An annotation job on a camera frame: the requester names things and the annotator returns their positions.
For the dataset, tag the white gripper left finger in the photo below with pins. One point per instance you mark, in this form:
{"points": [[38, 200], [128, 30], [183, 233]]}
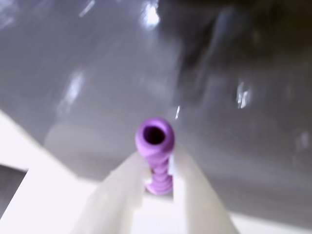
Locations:
{"points": [[117, 195]]}

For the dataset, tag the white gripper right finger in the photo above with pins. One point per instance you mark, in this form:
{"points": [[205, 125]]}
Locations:
{"points": [[200, 195]]}

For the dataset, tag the purple ribbed pen grip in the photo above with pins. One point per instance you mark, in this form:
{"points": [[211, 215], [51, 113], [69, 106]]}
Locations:
{"points": [[156, 146]]}

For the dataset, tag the dark grey plastic mat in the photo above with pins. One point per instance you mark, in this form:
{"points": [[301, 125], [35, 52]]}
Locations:
{"points": [[170, 73]]}

